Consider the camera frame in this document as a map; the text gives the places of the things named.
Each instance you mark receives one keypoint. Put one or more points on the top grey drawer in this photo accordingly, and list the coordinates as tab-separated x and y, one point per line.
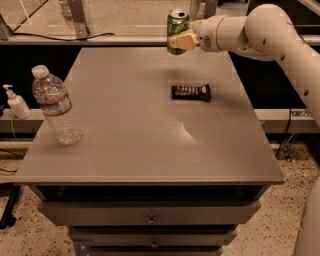
140	213

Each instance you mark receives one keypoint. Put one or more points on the chocolate rxbar dark wrapper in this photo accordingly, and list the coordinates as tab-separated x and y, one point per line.
188	92

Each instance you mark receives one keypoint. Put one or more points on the green soda can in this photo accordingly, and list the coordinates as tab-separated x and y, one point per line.
177	22

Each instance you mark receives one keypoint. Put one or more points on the black stand on floor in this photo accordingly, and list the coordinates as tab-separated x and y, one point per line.
9	194

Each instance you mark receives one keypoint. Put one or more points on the bottom grey drawer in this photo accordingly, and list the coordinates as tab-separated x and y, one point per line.
160	251

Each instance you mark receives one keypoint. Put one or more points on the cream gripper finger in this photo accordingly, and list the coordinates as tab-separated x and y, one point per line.
186	40

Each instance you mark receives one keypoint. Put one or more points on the middle grey drawer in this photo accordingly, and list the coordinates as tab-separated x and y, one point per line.
160	236

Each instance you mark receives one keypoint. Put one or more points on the left metal frame post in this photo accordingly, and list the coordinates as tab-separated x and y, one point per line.
78	18

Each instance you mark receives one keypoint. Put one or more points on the clear plastic water bottle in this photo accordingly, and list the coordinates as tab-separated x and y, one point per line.
53	99

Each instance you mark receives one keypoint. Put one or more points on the grey drawer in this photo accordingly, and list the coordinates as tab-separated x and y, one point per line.
160	251
160	236
140	213

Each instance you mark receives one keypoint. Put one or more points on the white pump dispenser bottle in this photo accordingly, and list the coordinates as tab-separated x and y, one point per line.
17	103

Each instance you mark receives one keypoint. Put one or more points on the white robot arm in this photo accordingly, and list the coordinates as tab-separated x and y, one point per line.
289	224

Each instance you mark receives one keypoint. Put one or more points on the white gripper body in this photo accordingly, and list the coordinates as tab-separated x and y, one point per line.
205	32

